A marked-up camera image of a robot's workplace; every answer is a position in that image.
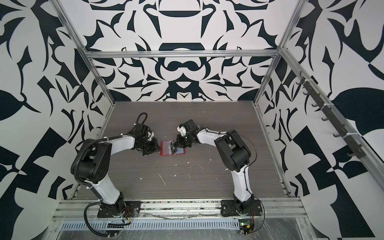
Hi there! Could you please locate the red leather card holder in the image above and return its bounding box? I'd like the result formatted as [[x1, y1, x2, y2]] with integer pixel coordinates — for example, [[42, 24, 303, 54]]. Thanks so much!
[[160, 140, 186, 156]]

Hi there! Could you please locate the black VIP credit card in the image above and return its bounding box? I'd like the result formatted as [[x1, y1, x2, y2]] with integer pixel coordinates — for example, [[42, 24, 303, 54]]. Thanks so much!
[[170, 140, 178, 155]]

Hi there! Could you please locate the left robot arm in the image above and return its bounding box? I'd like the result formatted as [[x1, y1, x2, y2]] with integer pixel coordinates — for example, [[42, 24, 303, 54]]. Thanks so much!
[[71, 124, 161, 217]]

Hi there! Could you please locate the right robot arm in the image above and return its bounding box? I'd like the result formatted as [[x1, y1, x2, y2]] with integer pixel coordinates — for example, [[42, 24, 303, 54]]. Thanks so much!
[[170, 120, 260, 217]]

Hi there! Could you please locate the green circuit board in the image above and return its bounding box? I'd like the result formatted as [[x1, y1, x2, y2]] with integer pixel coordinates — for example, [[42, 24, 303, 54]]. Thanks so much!
[[239, 219, 255, 235]]

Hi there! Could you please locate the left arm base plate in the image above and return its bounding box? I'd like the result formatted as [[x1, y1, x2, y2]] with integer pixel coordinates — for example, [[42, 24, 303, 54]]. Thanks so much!
[[97, 201, 142, 218]]

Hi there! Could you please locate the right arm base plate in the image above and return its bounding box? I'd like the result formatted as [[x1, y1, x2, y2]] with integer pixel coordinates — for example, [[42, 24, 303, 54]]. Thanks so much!
[[220, 198, 263, 217]]

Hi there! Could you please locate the white slotted cable duct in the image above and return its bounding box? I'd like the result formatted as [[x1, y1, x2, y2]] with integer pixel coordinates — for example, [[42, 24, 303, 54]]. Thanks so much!
[[59, 220, 241, 231]]

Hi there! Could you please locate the left black corrugated cable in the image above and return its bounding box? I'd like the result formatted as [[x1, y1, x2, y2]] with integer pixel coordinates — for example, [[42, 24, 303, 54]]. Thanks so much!
[[83, 201, 127, 238]]

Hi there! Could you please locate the wall hook rack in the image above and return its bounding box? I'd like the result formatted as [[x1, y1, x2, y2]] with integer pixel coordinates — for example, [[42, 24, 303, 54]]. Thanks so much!
[[297, 72, 367, 159]]

